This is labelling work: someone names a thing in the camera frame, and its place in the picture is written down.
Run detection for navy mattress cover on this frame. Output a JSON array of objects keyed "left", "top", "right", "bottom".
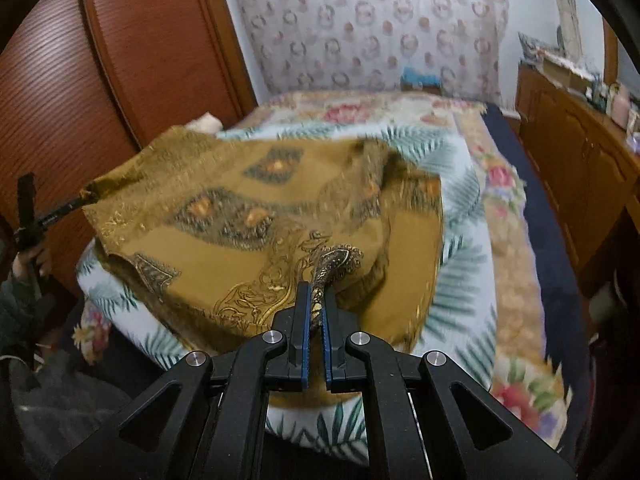
[{"left": 480, "top": 102, "right": 608, "bottom": 461}]

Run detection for person's left forearm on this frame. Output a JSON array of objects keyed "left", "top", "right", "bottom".
[{"left": 0, "top": 267, "right": 56, "bottom": 366}]

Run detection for pink bottle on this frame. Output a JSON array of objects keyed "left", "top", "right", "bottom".
[{"left": 612, "top": 85, "right": 632, "bottom": 128}]

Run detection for wooden cabinet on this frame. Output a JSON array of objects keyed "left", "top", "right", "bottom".
[{"left": 515, "top": 62, "right": 640, "bottom": 301}]

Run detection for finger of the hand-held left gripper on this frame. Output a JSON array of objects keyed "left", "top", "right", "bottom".
[{"left": 36, "top": 194, "right": 98, "bottom": 227}]

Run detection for blue topped cardboard box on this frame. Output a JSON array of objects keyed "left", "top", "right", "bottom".
[{"left": 400, "top": 66, "right": 443, "bottom": 95}]

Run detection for floral bedsheet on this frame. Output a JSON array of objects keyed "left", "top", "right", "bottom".
[{"left": 72, "top": 90, "right": 573, "bottom": 448}]

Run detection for wooden headboard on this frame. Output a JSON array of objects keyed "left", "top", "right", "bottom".
[{"left": 0, "top": 0, "right": 258, "bottom": 311}]

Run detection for person's left hand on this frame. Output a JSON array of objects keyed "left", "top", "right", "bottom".
[{"left": 15, "top": 246, "right": 53, "bottom": 278}]

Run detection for grey cloth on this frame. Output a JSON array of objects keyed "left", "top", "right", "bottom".
[{"left": 0, "top": 350, "right": 151, "bottom": 480}]

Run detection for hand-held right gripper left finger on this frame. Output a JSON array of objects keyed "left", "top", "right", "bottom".
[{"left": 50, "top": 281, "right": 312, "bottom": 480}]

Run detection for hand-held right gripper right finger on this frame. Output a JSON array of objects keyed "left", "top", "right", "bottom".
[{"left": 320, "top": 292, "right": 576, "bottom": 480}]

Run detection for beige pillow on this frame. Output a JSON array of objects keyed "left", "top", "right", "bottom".
[{"left": 186, "top": 114, "right": 223, "bottom": 135}]

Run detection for open cardboard box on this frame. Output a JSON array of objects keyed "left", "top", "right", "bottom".
[{"left": 542, "top": 52, "right": 598, "bottom": 93}]

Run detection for circle patterned curtain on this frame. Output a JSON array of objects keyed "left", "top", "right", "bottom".
[{"left": 217, "top": 0, "right": 511, "bottom": 108}]

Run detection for palm leaf print blanket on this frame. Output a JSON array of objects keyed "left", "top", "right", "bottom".
[{"left": 75, "top": 122, "right": 498, "bottom": 448}]

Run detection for golden patterned garment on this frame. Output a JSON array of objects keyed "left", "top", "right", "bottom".
[{"left": 82, "top": 126, "right": 446, "bottom": 351}]

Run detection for row of small bottles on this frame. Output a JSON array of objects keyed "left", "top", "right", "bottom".
[{"left": 582, "top": 77, "right": 640, "bottom": 133}]

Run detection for beige narrow curtain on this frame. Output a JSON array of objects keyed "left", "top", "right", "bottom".
[{"left": 545, "top": 0, "right": 583, "bottom": 58}]

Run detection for patterned bag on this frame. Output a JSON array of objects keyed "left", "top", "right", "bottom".
[{"left": 517, "top": 31, "right": 548, "bottom": 63}]

